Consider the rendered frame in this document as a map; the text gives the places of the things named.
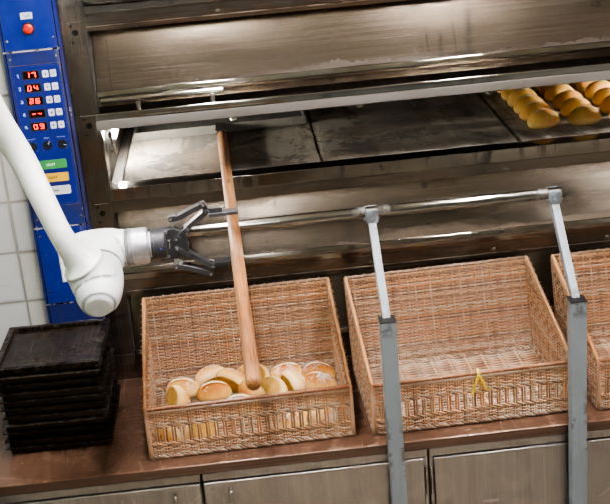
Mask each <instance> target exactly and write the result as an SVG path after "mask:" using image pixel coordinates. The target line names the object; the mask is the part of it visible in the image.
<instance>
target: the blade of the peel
mask: <svg viewBox="0 0 610 504"><path fill-rule="evenodd" d="M223 122H225V123H226V128H227V132H234V131H243V130H253V129H262V128H271V127H281V126H290V125H299V124H306V115H305V113H304V111H303V110H301V111H291V112H281V113H271V114H261V115H251V116H241V117H237V119H236V120H231V119H230V118H221V119H211V120H201V121H191V122H181V123H172V124H162V125H152V126H142V127H136V128H135V133H134V134H135V142H141V141H150V140H159V139H169V138H178V137H187V136H197V135H206V134H215V133H216V131H215V129H216V127H215V124H216V123H223Z"/></svg>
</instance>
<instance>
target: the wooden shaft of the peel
mask: <svg viewBox="0 0 610 504"><path fill-rule="evenodd" d="M217 141H218V149H219V158H220V167H221V175H222V184H223V193H224V201H225V209H228V208H237V205H236V198H235V191H234V184H233V177H232V170H231V163H230V156H229V149H228V142H227V135H226V132H225V131H219V132H218V133H217ZM226 219H227V227H228V236H229V245H230V253H231V262H232V271H233V279H234V288H235V297H236V305H237V314H238V323H239V331H240V340H241V349H242V357H243V366H244V375H245V383H246V386H247V388H248V389H249V390H252V391H255V390H258V389H259V388H260V386H261V375H260V368H259V361H258V354H257V347H256V340H255V333H254V325H253V318H252V311H251V304H250V297H249V290H248V283H247V276H246V269H245V262H244V255H243V248H242V241H241V234H240V227H239V219H238V214H235V215H226Z"/></svg>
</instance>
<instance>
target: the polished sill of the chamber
mask: <svg viewBox="0 0 610 504"><path fill-rule="evenodd" d="M606 151H610V132H608V133H598V134H588V135H578V136H569V137H559V138H549V139H539V140H529V141H520V142H510V143H500V144H490V145H480V146H471V147H461V148H451V149H441V150H432V151H422V152H412V153H402V154H392V155H383V156H373V157H363V158H353V159H343V160H334V161H324V162H314V163H304V164H294V165H285V166H275V167H265V168H255V169H245V170H236V171H232V177H233V184H234V190H236V189H246V188H256V187H266V186H275V185H285V184H295V183H305V182H314V181H324V180H334V179H343V178H353V177H363V176H373V175H382V174H392V173H402V172H412V171H421V170H431V169H441V168H451V167H460V166H470V165H480V164H490V163H499V162H509V161H519V160H528V159H538V158H548V157H558V156H567V155H577V154H587V153H597V152H606ZM217 191H223V184H222V175H221V172H216V173H206V174H196V175H187V176H177V177H167V178H157V179H148V180H138V181H128V182H118V183H112V185H111V197H112V202H120V201H129V200H139V199H149V198H158V197H168V196H178V195H188V194H197V193H207V192H217Z"/></svg>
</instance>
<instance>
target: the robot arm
mask: <svg viewBox="0 0 610 504"><path fill-rule="evenodd" d="M0 152H1V153H2V154H3V155H4V157H5V158H6V160H7V161H8V163H9V164H10V166H11V168H12V169H13V171H14V173H15V175H16V177H17V178H18V180H19V182H20V184H21V186H22V188H23V190H24V192H25V194H26V196H27V197H28V199H29V201H30V203H31V205H32V207H33V209H34V211H35V213H36V215H37V216H38V218H39V220H40V222H41V224H42V226H43V228H44V230H45V232H46V233H47V235H48V237H49V239H50V241H51V242H52V244H53V246H54V247H55V249H56V251H57V252H58V254H59V255H60V257H61V258H62V260H63V264H64V266H65V268H66V269H65V273H64V276H65V278H66V279H67V281H68V283H69V285H70V287H71V290H72V292H73V295H74V296H75V297H76V301H77V304H78V305H79V307H80V308H81V310H82V311H83V312H84V313H86V314H87V315H89V316H92V317H103V316H105V315H107V314H109V313H111V312H112V311H114V310H115V309H116V308H117V306H118V305H119V303H120V301H121V298H122V294H123V288H124V274H123V270H122V269H123V267H124V266H129V265H131V266H133V265H138V264H147V263H150V262H151V258H153V260H157V259H166V258H173V259H174V269H175V270H182V269H184V270H188V271H192V272H196V273H200V274H203V275H207V276H213V275H214V270H215V269H216V268H222V267H228V264H230V263H232V262H231V256H228V257H219V258H214V261H212V260H210V259H208V258H206V257H204V256H202V255H200V254H198V253H197V252H195V251H193V250H192V249H190V248H189V242H188V232H189V230H190V229H191V228H192V227H194V226H195V225H196V224H197V223H198V222H199V221H201V220H202V219H203V218H204V217H205V216H206V215H207V214H208V215H209V217H217V216H226V215H235V214H238V212H237V208H228V209H222V206H214V207H208V206H207V205H206V203H205V201H204V200H201V201H199V202H197V203H196V204H194V205H192V206H190V207H188V208H186V209H184V210H182V211H180V212H178V213H175V214H169V215H168V221H169V225H170V226H169V227H167V228H157V229H150V232H148V230H147V228H146V227H140V228H131V229H129V228H127V229H115V228H101V229H92V230H87V231H82V232H79V233H76V234H74V232H73V231H72V229H71V227H70V225H69V224H68V222H67V220H66V218H65V216H64V214H63V212H62V209H61V207H60V205H59V203H58V201H57V199H56V197H55V195H54V193H53V190H52V188H51V186H50V184H49V182H48V180H47V178H46V176H45V174H44V171H43V169H42V167H41V165H40V163H39V161H38V159H37V157H36V155H35V154H34V152H33V150H32V148H31V147H30V145H29V143H28V141H27V140H26V138H25V137H24V135H23V133H22V132H21V130H20V128H19V127H18V125H17V124H16V122H15V120H14V119H13V117H12V115H11V113H10V112H9V110H8V108H7V106H6V105H5V103H4V101H3V99H2V97H1V95H0ZM200 209H202V210H201V211H200V212H199V213H198V214H196V215H195V216H194V217H193V218H192V219H191V220H189V221H188V222H187V223H186V224H184V225H183V226H182V227H181V228H179V227H177V226H175V225H174V224H176V223H177V221H179V220H181V219H183V218H185V217H187V216H189V215H191V214H193V213H195V212H196V211H198V210H200ZM182 255H185V256H186V257H188V258H192V259H194V260H195V261H197V262H199V263H201V264H203V265H205V266H207V267H204V266H200V265H196V264H192V263H189V262H183V261H182V260H180V259H178V258H179V257H181V256H182ZM208 267H209V268H208Z"/></svg>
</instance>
